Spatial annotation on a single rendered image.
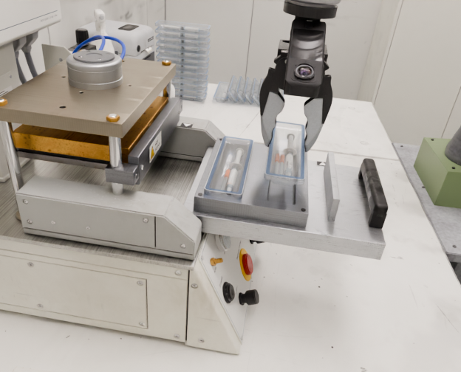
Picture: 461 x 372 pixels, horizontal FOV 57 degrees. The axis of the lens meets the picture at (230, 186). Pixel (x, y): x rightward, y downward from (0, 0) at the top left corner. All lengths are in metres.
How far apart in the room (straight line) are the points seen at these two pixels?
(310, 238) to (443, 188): 0.63
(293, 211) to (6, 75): 0.50
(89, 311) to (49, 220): 0.17
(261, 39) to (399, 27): 0.92
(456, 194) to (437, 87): 1.77
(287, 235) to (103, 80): 0.35
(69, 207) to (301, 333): 0.43
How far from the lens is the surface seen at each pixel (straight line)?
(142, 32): 1.67
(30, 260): 0.70
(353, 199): 0.71
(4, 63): 0.78
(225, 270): 0.71
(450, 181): 1.20
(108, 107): 0.60
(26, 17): 0.78
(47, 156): 0.66
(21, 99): 0.64
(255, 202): 0.61
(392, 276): 0.94
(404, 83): 2.87
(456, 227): 1.17
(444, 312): 0.92
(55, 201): 0.62
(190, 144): 0.82
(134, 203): 0.59
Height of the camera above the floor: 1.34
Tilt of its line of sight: 32 degrees down
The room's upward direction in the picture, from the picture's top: 6 degrees clockwise
